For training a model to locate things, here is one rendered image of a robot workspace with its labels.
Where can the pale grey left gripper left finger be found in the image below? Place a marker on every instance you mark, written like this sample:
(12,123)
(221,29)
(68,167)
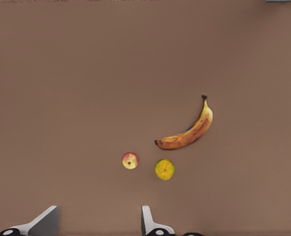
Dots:
(45,222)

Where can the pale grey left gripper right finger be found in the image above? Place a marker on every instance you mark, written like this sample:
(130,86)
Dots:
(148,221)

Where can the red yellow apple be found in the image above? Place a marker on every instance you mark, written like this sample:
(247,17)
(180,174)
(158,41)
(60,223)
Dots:
(130,160)

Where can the green yellow orange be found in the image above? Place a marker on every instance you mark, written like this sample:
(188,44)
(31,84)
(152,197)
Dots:
(164,169)

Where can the spotted ripe banana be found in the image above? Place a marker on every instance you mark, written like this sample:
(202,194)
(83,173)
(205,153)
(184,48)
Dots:
(189,134)

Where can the silver frame post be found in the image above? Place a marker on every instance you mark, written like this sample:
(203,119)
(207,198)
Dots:
(283,1)

